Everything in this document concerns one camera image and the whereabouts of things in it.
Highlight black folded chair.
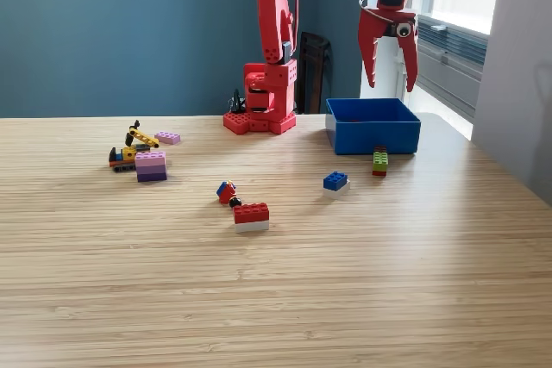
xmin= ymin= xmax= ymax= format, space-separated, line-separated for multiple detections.
xmin=297 ymin=31 xmax=334 ymax=115

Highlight blue plastic bin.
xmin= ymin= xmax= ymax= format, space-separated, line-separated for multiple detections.
xmin=325 ymin=97 xmax=422 ymax=156

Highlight grey louvered window unit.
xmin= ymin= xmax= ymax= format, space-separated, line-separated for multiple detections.
xmin=416 ymin=13 xmax=489 ymax=81

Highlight blue and white brick stack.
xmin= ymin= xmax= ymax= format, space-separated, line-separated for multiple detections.
xmin=322 ymin=172 xmax=351 ymax=200

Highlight flat pink brick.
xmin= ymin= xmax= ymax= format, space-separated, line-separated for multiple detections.
xmin=154 ymin=130 xmax=182 ymax=146

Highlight green and red brick stack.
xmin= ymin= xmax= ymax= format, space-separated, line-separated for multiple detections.
xmin=372 ymin=145 xmax=389 ymax=178

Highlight black cable clump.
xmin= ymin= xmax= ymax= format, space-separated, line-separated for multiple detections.
xmin=227 ymin=88 xmax=248 ymax=114

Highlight red and white brick stack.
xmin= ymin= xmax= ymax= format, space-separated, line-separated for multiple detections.
xmin=232 ymin=203 xmax=271 ymax=234

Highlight small yellow toy digger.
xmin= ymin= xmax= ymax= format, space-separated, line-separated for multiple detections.
xmin=107 ymin=120 xmax=160 ymax=172

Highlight toy figure red shirt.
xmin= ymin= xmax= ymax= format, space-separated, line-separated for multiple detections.
xmin=216 ymin=181 xmax=242 ymax=209

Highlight pink and purple brick stack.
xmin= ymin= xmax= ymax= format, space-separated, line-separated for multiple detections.
xmin=135 ymin=151 xmax=168 ymax=183

